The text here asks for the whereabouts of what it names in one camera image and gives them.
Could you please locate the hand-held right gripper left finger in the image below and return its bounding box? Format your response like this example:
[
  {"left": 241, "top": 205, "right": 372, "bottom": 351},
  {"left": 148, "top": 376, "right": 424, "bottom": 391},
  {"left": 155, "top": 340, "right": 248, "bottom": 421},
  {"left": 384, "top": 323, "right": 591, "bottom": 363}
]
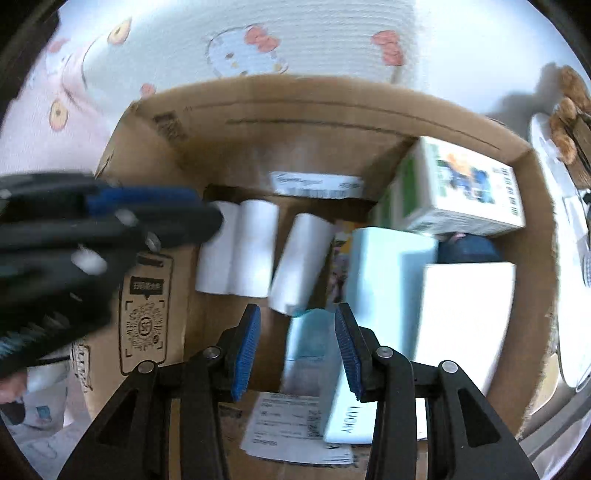
[{"left": 58, "top": 303, "right": 262, "bottom": 480}]

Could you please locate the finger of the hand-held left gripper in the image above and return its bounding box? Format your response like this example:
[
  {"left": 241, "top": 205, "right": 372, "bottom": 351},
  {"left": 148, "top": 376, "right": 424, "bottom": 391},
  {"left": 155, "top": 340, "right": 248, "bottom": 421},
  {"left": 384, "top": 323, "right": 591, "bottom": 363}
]
[
  {"left": 117, "top": 202, "right": 225, "bottom": 254},
  {"left": 88, "top": 186, "right": 201, "bottom": 217}
]

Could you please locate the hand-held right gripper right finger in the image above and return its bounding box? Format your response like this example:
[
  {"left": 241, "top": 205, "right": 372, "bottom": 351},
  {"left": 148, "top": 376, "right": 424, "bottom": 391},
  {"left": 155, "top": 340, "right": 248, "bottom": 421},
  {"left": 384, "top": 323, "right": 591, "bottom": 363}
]
[{"left": 334, "top": 302, "right": 541, "bottom": 480}]

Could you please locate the light blue plastic bottle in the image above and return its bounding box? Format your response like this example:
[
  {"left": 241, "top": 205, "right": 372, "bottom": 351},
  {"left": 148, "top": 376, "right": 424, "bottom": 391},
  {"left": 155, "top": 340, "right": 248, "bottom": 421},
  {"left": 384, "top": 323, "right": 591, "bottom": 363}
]
[{"left": 281, "top": 308, "right": 343, "bottom": 398}]

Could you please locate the white thermal paper roll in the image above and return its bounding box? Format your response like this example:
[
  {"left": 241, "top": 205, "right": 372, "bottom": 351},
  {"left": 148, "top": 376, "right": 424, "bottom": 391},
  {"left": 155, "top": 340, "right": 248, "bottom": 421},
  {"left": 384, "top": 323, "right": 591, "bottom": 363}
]
[
  {"left": 269, "top": 213, "right": 336, "bottom": 317},
  {"left": 195, "top": 200, "right": 241, "bottom": 295},
  {"left": 228, "top": 199, "right": 280, "bottom": 299}
]

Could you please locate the brown cardboard box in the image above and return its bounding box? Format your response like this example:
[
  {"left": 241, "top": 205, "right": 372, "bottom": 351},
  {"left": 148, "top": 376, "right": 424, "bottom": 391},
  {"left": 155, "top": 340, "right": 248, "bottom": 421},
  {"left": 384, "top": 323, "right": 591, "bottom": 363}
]
[{"left": 69, "top": 76, "right": 560, "bottom": 480}]

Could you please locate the colourful printed card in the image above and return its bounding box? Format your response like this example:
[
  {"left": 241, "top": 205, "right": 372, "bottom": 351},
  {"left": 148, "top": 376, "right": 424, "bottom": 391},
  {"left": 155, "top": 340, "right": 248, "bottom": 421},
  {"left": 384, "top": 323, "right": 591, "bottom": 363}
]
[{"left": 329, "top": 222, "right": 355, "bottom": 306}]

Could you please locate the light blue long box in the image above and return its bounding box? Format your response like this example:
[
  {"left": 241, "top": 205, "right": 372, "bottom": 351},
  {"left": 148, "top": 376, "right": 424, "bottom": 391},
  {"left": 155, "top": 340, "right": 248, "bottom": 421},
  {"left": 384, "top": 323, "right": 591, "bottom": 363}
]
[{"left": 323, "top": 227, "right": 439, "bottom": 445}]

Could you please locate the white shipping label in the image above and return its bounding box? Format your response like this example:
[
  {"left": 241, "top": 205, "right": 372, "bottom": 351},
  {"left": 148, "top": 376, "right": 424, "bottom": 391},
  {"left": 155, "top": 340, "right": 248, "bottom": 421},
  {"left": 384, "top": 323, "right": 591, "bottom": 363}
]
[{"left": 242, "top": 391, "right": 355, "bottom": 463}]

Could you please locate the white rectangular box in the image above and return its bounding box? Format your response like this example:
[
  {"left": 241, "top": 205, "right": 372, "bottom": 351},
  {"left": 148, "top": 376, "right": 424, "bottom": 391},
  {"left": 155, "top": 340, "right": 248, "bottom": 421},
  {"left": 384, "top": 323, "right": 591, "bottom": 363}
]
[{"left": 411, "top": 262, "right": 517, "bottom": 440}]

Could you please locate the pink printed pillow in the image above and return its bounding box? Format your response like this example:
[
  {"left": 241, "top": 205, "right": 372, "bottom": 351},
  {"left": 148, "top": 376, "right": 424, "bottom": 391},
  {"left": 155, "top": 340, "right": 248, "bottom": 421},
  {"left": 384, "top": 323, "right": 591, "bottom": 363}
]
[{"left": 0, "top": 37, "right": 139, "bottom": 185}]

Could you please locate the white label sticker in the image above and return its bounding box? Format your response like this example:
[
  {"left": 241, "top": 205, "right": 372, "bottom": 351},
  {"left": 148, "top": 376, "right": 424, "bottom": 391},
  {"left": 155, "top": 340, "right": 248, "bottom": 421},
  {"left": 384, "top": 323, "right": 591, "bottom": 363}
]
[{"left": 270, "top": 172, "right": 364, "bottom": 195}]

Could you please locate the dark blue item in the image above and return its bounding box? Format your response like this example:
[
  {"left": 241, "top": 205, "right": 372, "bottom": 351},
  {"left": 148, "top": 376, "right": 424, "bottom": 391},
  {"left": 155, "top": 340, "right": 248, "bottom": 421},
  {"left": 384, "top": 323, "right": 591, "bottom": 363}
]
[{"left": 438, "top": 234, "right": 505, "bottom": 265}]

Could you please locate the green and white carton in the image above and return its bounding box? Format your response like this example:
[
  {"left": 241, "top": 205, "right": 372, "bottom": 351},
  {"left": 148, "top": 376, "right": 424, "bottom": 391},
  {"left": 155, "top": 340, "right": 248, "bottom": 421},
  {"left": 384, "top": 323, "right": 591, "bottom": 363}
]
[{"left": 383, "top": 136, "right": 527, "bottom": 239}]

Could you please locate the white printed pillow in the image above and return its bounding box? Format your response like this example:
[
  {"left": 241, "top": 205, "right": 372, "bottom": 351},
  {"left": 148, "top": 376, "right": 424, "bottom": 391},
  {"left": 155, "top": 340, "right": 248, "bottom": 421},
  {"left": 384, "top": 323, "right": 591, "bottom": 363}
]
[{"left": 83, "top": 0, "right": 416, "bottom": 95}]

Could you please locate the brown teddy bear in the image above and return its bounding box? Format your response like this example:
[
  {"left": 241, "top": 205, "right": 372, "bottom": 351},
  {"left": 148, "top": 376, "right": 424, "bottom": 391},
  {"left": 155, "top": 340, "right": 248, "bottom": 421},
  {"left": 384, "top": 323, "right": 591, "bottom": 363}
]
[{"left": 549, "top": 65, "right": 591, "bottom": 163}]

